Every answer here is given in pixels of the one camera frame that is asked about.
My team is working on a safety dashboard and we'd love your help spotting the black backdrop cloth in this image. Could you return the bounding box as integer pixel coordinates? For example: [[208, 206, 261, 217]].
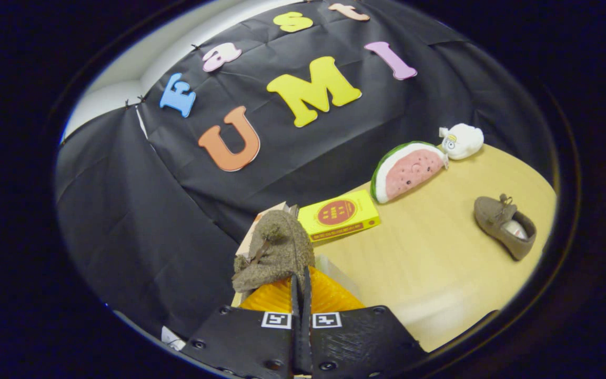
[[55, 0, 556, 337]]

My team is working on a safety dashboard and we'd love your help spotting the watermelon slice plush toy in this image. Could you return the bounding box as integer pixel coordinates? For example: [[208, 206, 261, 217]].
[[370, 141, 449, 204]]

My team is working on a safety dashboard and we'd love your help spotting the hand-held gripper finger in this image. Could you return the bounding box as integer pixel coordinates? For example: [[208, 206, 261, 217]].
[[302, 266, 428, 379], [181, 274, 302, 379]]

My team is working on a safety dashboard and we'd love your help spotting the brown fuzzy shoe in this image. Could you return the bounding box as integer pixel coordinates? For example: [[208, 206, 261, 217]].
[[473, 193, 537, 261], [231, 210, 315, 294]]

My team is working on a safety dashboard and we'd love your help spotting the white desk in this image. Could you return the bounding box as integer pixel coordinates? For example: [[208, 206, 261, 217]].
[[161, 326, 186, 351]]

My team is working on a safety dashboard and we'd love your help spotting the cream plastic storage box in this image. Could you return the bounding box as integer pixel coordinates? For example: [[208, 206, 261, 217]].
[[314, 255, 498, 353]]

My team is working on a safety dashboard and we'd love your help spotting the yellow book with red label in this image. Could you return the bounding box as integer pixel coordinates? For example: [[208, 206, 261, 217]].
[[298, 189, 381, 243]]

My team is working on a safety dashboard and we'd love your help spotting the white plush toy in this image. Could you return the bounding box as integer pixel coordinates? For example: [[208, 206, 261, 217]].
[[438, 123, 484, 161]]

